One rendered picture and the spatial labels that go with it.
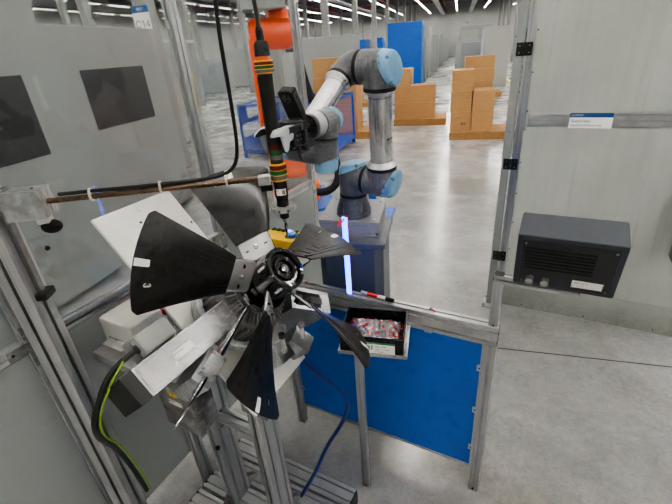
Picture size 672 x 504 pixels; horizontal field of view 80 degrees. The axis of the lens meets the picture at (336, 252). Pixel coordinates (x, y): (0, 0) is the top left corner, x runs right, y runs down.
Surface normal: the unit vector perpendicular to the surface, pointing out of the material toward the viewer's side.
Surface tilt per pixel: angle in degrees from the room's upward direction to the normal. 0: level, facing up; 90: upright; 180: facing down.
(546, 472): 0
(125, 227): 50
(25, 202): 90
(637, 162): 91
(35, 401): 90
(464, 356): 90
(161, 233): 71
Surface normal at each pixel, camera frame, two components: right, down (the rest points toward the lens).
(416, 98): -0.23, 0.45
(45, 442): 0.88, 0.15
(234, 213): -0.01, -0.29
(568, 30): -0.46, 0.43
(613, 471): -0.07, -0.89
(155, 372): 0.63, -0.46
